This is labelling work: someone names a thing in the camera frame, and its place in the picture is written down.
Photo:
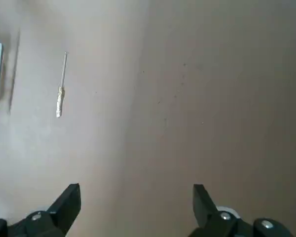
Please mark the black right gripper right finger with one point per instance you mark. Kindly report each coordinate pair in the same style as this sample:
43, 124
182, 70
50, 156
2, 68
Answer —
209, 214

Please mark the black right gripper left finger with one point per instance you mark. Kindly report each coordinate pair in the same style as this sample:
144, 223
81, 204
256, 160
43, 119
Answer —
59, 209

